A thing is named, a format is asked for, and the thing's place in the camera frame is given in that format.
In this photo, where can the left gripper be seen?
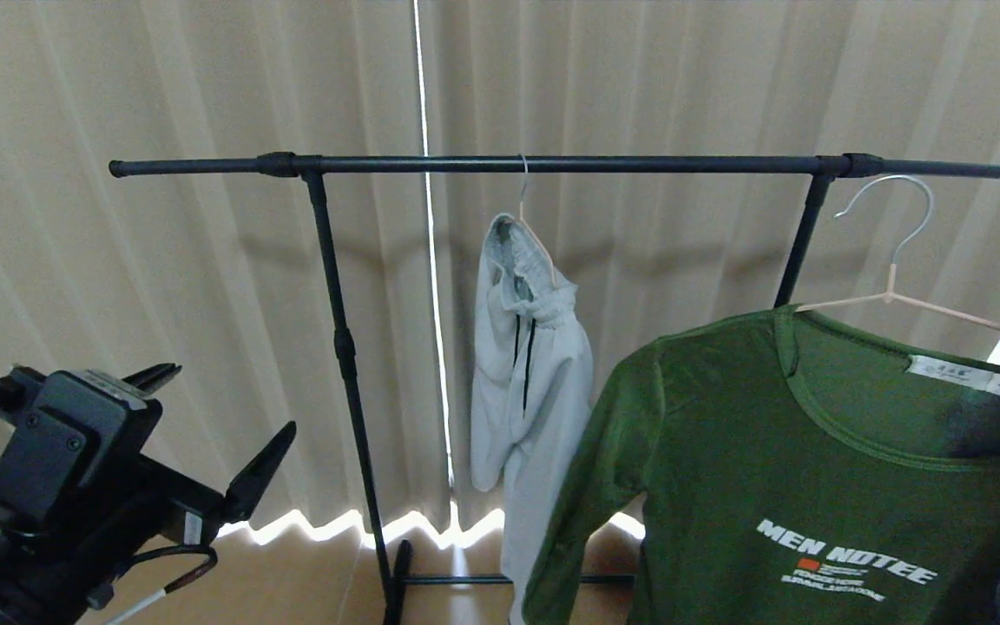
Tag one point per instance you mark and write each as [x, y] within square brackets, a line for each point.
[118, 521]

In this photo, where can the pale grey shorts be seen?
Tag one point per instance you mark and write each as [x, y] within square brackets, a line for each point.
[535, 417]

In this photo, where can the pink clothes hanger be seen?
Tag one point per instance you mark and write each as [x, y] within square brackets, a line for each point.
[523, 187]
[891, 278]

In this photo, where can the green garment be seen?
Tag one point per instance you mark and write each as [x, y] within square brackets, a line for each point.
[769, 486]

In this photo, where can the black clothes rack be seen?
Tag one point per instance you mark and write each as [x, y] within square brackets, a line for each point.
[552, 164]

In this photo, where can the beige curtain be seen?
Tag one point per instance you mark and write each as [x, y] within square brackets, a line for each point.
[161, 87]

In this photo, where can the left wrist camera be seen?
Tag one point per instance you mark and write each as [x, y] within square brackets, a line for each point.
[75, 434]

